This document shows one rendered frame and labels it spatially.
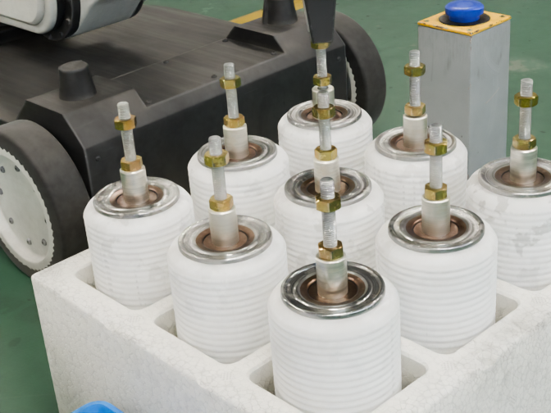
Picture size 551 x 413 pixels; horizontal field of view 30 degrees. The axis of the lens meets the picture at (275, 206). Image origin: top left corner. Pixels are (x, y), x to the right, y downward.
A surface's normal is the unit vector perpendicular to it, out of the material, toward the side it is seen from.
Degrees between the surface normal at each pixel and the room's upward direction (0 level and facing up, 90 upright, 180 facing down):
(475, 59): 90
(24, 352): 0
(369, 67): 67
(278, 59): 46
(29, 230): 90
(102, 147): 84
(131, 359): 90
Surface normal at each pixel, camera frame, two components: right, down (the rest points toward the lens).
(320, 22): 0.07, 0.45
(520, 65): -0.07, -0.89
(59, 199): 0.59, -0.07
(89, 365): -0.72, 0.36
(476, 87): 0.69, 0.29
